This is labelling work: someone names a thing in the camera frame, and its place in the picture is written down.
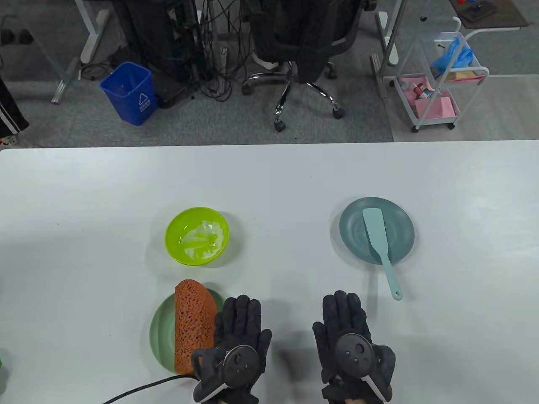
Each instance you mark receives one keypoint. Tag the person's left hand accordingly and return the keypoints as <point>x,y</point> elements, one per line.
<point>240,320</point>

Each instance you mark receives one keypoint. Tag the person's right hand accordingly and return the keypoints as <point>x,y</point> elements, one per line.
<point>343,315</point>

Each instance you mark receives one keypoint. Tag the orange-brown bread slice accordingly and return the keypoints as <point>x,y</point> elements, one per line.
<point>191,320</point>

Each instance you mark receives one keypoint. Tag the light green plate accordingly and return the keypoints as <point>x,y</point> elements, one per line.
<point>162,336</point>

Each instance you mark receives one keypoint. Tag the white salad dressing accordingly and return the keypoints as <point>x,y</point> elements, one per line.
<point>202,237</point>

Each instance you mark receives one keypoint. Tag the light teal dessert spatula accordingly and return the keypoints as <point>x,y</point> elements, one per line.
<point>374,227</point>

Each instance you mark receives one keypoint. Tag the black right hand controller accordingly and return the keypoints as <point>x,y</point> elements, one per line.
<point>353,353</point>

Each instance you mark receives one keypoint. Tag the black hand controller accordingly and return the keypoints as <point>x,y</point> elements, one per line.
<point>240,364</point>
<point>353,353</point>

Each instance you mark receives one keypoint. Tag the black left hand controller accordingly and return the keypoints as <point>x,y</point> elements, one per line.
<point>240,364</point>

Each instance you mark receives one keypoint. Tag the blue-grey plate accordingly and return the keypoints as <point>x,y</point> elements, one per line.
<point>353,235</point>

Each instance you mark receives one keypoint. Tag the lime green plastic bowl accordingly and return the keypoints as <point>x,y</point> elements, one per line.
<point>172,248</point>

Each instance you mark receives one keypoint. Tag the pink box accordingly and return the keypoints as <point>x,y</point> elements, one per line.
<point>436,108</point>

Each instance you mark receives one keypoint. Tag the blue trash bin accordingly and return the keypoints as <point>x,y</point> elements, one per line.
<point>126,92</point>

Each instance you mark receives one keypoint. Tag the white rolling cart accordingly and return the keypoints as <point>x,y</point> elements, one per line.
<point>446,63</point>

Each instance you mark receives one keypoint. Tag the blue plastic bag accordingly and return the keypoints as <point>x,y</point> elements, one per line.
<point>452,57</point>

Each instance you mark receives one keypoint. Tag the black office chair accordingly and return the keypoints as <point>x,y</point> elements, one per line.
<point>294,33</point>

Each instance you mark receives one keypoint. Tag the white desk leg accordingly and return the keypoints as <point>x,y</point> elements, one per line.
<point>385,29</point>
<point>90,46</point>

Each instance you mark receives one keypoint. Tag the black computer tower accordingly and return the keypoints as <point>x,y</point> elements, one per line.
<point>156,38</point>

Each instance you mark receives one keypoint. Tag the black device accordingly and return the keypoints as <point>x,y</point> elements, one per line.
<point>478,13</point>

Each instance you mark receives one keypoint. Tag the brown side table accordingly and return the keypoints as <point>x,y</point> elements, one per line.
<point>509,17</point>

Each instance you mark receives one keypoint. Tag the black power strip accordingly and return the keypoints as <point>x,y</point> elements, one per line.
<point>17,37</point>

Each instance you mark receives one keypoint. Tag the aluminium frame leg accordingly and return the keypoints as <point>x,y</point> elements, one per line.
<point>63,86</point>

